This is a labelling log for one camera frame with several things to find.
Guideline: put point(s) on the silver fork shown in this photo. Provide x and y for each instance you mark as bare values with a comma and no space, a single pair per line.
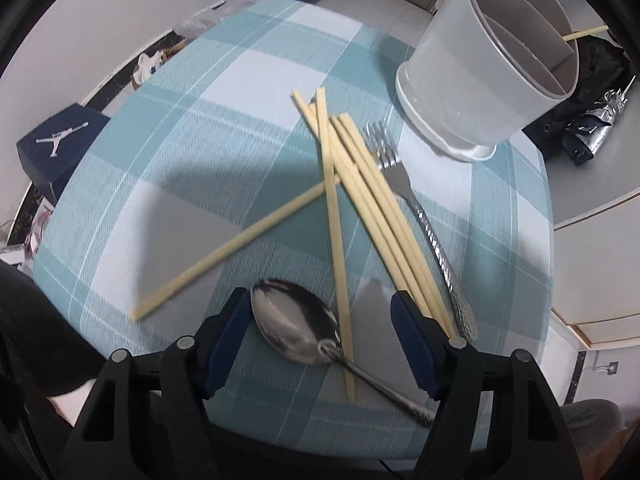
393,169

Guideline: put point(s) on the silver folded umbrella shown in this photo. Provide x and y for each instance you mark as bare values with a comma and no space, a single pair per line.
585,135

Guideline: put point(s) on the teal plaid tablecloth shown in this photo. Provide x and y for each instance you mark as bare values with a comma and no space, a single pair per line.
213,143

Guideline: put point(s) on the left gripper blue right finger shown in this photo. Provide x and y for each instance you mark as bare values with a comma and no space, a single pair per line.
421,341

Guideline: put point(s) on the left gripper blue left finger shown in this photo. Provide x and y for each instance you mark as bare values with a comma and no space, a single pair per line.
232,325

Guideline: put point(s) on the grey plastic bag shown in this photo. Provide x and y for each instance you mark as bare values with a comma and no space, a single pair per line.
209,17

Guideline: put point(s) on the navy Jordan shoe box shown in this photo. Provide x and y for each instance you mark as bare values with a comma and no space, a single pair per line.
51,152

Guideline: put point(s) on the black hanging jacket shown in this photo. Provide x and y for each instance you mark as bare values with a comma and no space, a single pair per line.
602,67

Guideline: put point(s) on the silver spoon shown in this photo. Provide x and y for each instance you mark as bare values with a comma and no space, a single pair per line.
300,326

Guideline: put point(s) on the wooden chopstick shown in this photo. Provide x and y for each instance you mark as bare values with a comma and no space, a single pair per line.
358,191
585,32
338,260
394,247
419,272
157,298

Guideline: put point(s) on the white utensil holder cup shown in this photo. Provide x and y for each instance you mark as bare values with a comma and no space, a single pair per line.
484,70

